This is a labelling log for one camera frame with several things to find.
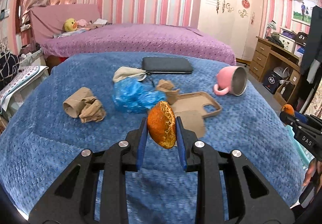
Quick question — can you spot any small orange tangerine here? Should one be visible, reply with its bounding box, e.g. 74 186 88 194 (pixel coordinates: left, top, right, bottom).
281 104 295 116

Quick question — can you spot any cardboard tube roll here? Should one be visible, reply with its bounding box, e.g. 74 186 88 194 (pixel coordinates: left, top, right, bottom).
63 87 93 118

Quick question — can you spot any brown cardboard piece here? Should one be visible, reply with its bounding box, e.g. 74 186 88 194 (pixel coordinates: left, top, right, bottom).
175 111 206 138

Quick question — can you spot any orange peel piece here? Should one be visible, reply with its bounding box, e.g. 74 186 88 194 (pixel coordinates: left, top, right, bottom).
147 101 176 149

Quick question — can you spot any blue plastic bag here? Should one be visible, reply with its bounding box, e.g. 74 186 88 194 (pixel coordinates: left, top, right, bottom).
112 78 166 114

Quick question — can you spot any small brown paper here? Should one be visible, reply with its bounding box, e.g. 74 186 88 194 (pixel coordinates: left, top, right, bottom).
156 79 180 105

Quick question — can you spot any beige cloth pouch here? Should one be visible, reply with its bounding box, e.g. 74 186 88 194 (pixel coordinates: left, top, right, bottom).
112 66 147 83

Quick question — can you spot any light blue trash basket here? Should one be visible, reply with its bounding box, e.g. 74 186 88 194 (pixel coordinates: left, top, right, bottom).
286 125 314 170

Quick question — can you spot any person's right hand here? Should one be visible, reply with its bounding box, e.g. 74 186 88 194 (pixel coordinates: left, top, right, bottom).
302 159 317 186

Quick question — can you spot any floral beige curtain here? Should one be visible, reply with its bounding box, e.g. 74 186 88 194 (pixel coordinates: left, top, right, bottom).
305 82 322 119

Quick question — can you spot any black box under desk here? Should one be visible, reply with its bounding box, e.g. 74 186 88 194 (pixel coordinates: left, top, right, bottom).
262 70 282 94

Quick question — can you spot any dark hanging jacket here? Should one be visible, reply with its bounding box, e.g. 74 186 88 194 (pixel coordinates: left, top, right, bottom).
300 6 322 75

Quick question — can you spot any white storage box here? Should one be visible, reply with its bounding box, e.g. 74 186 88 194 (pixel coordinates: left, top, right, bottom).
279 34 296 53

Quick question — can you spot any pink steel mug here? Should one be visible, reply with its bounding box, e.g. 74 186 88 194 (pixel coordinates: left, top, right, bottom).
213 66 247 96

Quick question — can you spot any wooden desk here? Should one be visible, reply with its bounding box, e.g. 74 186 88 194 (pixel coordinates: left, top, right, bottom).
249 37 302 107

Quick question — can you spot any desk lamp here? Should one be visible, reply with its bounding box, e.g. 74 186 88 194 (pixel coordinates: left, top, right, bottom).
265 20 276 39

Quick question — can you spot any blue quilted blanket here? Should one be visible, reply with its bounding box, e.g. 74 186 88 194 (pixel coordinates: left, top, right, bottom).
0 51 306 222

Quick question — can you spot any tan phone case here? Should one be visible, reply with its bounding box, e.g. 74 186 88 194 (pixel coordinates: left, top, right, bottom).
171 92 222 118

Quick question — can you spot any small framed couple photo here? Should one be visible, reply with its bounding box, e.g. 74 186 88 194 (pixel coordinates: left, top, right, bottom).
292 0 318 26

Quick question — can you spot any dotted cloth covered stand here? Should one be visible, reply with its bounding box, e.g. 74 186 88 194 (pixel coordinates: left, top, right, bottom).
1 66 49 120

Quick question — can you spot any white wardrobe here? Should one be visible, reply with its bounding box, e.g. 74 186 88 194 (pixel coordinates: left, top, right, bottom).
198 0 263 62

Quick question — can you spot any black phone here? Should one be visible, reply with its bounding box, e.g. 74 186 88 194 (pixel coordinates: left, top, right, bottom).
142 57 194 74

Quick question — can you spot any black white patterned bag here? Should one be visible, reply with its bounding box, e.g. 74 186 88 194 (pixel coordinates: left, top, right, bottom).
0 51 20 90

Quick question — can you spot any purple dotted bed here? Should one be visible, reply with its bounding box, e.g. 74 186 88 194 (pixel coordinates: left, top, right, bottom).
40 24 236 65

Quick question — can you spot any yellow duck plush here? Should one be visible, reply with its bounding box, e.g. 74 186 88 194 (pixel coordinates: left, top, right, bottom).
63 18 78 32

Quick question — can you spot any pink sofa headboard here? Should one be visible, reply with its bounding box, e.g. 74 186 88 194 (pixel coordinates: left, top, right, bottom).
29 4 101 44

